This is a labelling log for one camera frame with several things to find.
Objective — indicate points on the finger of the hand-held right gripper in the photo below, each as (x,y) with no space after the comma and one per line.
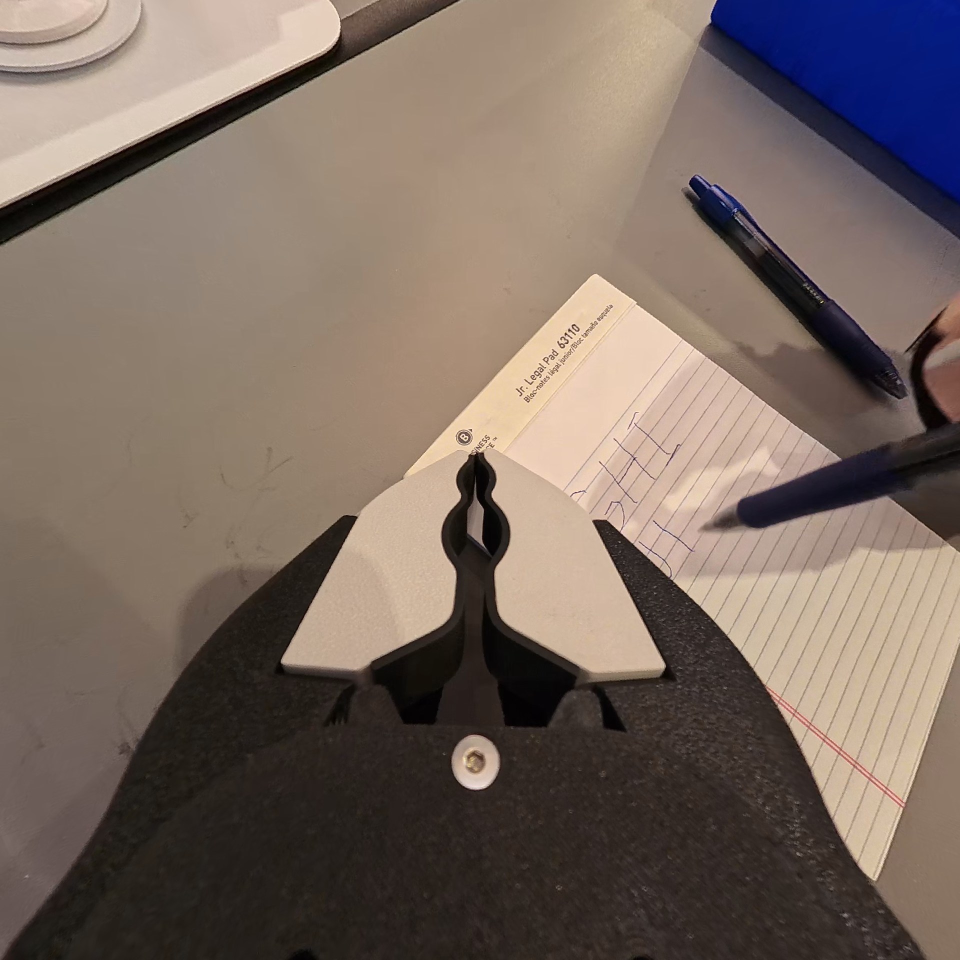
(941,382)

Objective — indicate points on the white lined notepad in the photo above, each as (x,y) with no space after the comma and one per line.
(787,615)

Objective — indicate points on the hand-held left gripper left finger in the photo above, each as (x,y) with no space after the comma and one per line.
(382,585)

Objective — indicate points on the blue plastic bin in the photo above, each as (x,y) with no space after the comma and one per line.
(847,67)

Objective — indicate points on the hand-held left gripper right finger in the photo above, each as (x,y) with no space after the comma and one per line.
(570,592)

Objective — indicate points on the blue retractable pen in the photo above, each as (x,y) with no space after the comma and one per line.
(825,487)
(780,277)

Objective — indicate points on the white document stand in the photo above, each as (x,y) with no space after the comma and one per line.
(172,82)

